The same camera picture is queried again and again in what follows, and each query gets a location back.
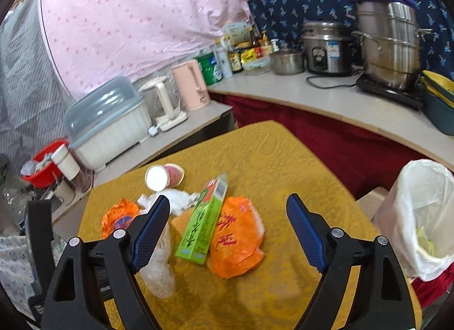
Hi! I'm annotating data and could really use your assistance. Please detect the orange foam fruit net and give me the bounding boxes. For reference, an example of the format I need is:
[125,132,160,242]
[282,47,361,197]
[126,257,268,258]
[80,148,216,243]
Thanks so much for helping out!
[171,208,194,236]

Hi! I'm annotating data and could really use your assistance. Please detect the green toothpaste box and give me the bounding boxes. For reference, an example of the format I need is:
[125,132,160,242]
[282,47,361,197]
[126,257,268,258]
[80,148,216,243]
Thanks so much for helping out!
[175,173,228,265]

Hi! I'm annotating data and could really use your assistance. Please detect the large orange plastic bag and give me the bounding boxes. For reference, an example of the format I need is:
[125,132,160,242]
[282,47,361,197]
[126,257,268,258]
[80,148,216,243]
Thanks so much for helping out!
[208,196,265,279]

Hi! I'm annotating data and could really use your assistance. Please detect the white trash bag bin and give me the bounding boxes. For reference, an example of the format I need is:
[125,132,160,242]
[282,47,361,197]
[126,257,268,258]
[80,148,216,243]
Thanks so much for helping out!
[373,159,453,281]

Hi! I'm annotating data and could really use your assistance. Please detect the red plastic basin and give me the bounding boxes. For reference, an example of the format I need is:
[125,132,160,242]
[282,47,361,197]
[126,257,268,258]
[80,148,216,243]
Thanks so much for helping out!
[22,139,68,189]

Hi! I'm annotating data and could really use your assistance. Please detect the small orange snack wrapper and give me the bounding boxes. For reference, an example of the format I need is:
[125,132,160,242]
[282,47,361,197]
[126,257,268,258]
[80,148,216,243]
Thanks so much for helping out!
[101,199,140,239]

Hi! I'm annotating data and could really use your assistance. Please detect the clear plastic wrap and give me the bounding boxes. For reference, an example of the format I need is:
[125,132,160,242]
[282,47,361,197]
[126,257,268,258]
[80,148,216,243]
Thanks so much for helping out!
[139,224,175,299]

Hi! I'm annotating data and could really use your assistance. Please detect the white lidded cup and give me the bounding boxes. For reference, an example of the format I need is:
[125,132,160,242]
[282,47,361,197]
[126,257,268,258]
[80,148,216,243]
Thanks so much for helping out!
[51,144,81,181]

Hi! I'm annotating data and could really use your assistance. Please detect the cardboard box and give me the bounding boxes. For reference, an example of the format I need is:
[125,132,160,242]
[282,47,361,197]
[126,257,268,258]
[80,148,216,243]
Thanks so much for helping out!
[356,187,389,220]

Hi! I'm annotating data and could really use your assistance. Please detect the white dish rack grey lid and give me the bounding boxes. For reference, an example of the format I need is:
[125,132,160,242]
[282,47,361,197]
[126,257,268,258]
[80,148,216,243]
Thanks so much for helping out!
[64,76,152,172]

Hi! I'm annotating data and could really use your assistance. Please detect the white crumpled tissue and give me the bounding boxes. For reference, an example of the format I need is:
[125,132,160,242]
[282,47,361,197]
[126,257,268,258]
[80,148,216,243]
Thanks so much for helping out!
[137,189,200,216]

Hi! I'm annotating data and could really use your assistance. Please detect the pink paper cup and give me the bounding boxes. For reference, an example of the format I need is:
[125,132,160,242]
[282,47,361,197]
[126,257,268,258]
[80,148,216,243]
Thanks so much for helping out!
[145,163,185,192]

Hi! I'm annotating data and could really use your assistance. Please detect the red cabinet curtain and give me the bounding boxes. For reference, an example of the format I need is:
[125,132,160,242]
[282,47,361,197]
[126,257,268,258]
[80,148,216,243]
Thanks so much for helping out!
[211,93,425,199]

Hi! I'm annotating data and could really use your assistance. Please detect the white electric kettle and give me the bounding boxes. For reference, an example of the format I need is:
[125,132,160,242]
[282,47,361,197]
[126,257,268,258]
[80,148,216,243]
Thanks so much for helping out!
[138,76,188,134]

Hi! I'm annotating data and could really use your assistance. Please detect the yellow patterned tablecloth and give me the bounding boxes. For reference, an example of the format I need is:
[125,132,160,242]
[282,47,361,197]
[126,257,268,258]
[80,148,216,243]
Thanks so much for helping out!
[77,119,423,330]

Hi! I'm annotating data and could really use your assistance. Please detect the pink electric kettle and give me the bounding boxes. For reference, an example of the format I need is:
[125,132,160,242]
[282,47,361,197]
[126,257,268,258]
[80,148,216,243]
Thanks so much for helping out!
[172,60,211,111]

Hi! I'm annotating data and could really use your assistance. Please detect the black induction cooker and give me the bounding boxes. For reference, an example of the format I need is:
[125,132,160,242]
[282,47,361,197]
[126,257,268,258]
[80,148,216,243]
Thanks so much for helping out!
[356,74,423,111]

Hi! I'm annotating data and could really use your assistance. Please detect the pink dotted curtain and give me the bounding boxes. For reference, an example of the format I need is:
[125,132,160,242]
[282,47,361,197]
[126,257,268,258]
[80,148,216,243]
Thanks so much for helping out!
[39,0,250,99]

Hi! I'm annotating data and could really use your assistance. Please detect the stacked yellow teal basins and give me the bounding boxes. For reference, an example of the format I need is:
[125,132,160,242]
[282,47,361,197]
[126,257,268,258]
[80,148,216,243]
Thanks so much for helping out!
[420,70,454,136]

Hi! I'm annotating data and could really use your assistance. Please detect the green tin can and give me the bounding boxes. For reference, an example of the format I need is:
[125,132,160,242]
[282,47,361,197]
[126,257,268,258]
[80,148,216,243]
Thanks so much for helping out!
[196,52,223,86]

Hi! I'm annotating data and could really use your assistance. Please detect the white slim bottle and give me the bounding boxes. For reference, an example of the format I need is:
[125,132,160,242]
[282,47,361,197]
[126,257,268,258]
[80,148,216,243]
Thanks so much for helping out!
[216,48,233,79]

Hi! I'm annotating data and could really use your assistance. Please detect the dark soy sauce bottle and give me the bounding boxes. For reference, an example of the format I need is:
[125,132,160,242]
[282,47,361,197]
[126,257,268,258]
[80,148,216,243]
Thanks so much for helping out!
[228,47,243,74]

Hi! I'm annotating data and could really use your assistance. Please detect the small steel pot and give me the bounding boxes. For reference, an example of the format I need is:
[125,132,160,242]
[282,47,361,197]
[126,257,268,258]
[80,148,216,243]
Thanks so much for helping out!
[269,49,306,76]

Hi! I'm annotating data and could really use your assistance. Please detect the silver rice cooker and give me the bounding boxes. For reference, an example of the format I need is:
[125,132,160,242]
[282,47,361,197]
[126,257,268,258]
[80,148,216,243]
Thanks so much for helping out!
[302,21,354,76]

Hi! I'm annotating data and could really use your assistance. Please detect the large steel steamer pot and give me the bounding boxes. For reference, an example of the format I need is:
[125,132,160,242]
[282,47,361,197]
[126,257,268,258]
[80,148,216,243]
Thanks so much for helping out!
[352,1,434,92]

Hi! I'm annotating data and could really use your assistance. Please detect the blue patterned cloth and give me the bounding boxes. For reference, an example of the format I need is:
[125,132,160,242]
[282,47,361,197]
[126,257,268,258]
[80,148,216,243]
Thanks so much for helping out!
[248,0,453,79]

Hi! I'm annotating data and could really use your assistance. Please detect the black power cable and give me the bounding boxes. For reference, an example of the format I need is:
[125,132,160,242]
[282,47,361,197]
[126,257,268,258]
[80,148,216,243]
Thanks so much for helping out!
[305,70,363,90]

